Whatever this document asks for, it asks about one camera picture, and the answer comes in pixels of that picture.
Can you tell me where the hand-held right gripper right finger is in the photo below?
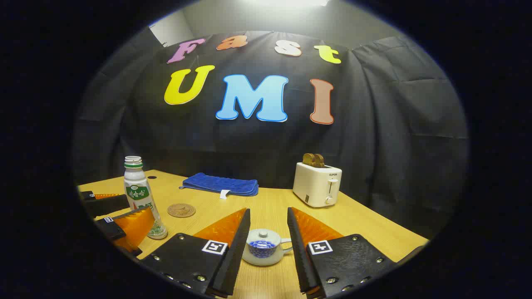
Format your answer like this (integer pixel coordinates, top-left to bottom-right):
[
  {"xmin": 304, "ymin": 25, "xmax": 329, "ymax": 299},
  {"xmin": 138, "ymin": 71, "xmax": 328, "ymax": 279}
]
[{"xmin": 287, "ymin": 207, "xmax": 397, "ymax": 299}]

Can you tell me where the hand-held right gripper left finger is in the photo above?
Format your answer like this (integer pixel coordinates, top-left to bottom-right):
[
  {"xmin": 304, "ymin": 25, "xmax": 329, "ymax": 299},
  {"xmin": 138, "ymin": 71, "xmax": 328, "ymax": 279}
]
[{"xmin": 139, "ymin": 208, "xmax": 251, "ymax": 299}]

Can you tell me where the white blue teacup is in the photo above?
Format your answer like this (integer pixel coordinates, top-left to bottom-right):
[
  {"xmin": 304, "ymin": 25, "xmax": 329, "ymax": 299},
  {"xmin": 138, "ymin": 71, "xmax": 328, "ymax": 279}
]
[{"xmin": 241, "ymin": 237, "xmax": 293, "ymax": 266}]

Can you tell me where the white plastic water bottle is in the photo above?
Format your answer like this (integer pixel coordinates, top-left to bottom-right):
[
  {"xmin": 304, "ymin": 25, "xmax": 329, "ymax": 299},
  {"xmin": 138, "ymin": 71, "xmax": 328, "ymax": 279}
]
[{"xmin": 124, "ymin": 156, "xmax": 168, "ymax": 240}]

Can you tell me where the white teacup lid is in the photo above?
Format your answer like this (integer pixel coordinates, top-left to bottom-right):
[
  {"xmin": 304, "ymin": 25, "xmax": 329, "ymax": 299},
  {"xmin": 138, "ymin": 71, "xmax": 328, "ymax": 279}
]
[{"xmin": 247, "ymin": 229, "xmax": 282, "ymax": 246}]

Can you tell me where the round wooden coaster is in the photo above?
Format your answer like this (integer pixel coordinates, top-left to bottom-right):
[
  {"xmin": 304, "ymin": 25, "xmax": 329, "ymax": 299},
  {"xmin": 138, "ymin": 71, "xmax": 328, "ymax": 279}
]
[{"xmin": 167, "ymin": 203, "xmax": 196, "ymax": 218}]

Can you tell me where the white toaster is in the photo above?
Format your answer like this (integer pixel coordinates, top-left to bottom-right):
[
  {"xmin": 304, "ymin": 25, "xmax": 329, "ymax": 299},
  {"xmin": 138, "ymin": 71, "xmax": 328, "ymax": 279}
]
[{"xmin": 293, "ymin": 162, "xmax": 342, "ymax": 208}]

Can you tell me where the folded blue towel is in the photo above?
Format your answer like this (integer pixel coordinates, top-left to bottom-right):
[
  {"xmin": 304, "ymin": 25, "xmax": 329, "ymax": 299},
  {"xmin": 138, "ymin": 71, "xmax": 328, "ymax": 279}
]
[{"xmin": 180, "ymin": 172, "xmax": 259, "ymax": 200}]

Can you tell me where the bright ceiling light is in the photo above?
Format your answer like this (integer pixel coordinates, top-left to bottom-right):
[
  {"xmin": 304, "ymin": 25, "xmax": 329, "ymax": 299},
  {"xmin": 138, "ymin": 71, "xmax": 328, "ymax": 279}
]
[{"xmin": 245, "ymin": 0, "xmax": 331, "ymax": 8}]

